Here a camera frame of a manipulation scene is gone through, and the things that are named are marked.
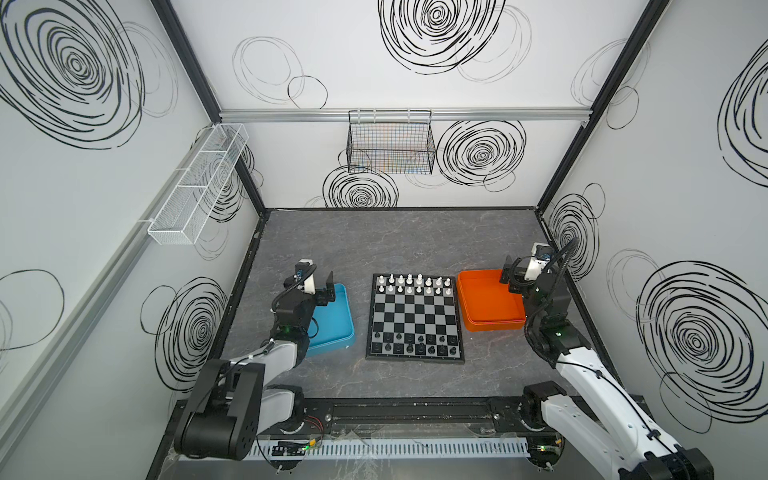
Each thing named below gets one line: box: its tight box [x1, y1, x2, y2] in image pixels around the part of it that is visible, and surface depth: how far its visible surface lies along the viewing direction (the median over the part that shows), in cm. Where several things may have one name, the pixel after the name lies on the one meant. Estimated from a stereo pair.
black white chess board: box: [365, 273, 465, 363], surface depth 91 cm
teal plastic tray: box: [306, 283, 355, 359], surface depth 84 cm
